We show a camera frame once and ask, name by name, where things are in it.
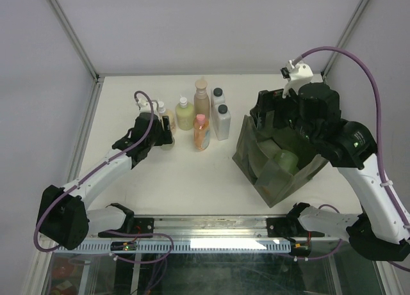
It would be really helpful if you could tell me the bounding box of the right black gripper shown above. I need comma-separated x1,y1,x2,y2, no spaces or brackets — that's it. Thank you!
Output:
250,88,320,145

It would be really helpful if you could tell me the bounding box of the small tan pump bottle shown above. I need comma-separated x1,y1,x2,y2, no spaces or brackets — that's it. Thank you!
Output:
158,100,176,134

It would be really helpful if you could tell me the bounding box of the yellow-green lotion bottle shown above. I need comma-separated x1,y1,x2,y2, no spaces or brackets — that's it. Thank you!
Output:
176,96,195,131

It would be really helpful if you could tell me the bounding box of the amber bottle pink cap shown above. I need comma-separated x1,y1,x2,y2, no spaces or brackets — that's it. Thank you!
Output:
193,114,210,150

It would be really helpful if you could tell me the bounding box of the white bottle dark cap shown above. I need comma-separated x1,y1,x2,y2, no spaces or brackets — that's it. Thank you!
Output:
213,104,231,141
211,87,226,107

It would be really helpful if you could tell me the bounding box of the olive green canvas bag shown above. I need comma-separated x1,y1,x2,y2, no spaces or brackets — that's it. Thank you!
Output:
233,112,328,208

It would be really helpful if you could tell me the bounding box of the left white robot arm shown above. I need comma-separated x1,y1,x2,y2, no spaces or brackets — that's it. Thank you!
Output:
35,112,174,250

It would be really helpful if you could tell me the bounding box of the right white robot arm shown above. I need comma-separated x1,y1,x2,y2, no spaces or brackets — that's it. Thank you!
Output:
250,83,409,262

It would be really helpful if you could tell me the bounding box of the pale green tube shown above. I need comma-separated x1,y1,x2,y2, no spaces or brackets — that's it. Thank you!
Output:
274,150,299,174

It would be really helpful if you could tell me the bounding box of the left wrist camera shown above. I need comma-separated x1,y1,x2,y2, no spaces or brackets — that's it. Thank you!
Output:
135,97,158,115

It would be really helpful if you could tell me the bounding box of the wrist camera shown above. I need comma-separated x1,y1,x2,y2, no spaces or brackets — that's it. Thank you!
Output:
281,60,313,99
135,97,158,115

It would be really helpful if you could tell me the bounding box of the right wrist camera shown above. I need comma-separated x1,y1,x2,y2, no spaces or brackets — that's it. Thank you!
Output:
281,60,313,99

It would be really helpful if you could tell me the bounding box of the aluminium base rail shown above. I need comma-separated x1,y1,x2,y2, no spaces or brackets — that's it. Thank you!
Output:
86,213,324,240

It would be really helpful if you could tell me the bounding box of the left aluminium frame post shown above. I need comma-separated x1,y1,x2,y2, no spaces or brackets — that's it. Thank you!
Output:
46,0,99,81

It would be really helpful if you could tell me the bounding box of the aluminium frame post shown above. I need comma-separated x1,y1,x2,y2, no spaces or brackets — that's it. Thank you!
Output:
321,0,372,81
46,0,99,81

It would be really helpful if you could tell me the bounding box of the white slotted cable duct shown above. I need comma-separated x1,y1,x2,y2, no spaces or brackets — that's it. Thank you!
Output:
73,237,291,254

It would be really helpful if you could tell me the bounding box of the right aluminium frame post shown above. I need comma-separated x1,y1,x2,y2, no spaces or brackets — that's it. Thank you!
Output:
321,0,372,81

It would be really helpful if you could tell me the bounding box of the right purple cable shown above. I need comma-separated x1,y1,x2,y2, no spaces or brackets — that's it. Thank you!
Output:
286,46,410,273

